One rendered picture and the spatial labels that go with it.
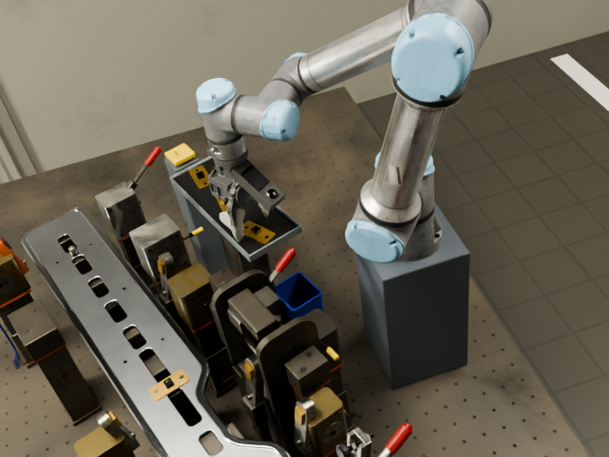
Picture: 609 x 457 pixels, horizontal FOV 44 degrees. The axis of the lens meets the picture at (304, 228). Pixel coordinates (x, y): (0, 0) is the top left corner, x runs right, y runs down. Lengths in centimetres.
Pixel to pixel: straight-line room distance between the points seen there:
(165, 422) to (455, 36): 94
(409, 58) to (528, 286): 202
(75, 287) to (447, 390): 94
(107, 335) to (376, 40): 90
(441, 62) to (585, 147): 265
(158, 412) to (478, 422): 74
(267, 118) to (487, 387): 90
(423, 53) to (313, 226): 126
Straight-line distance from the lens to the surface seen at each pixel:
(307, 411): 142
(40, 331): 183
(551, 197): 347
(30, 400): 216
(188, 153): 194
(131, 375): 169
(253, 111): 141
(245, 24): 367
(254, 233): 165
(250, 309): 147
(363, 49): 137
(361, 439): 125
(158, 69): 369
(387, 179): 134
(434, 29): 114
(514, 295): 305
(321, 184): 247
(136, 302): 183
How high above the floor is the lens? 228
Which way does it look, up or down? 43 degrees down
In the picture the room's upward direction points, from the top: 10 degrees counter-clockwise
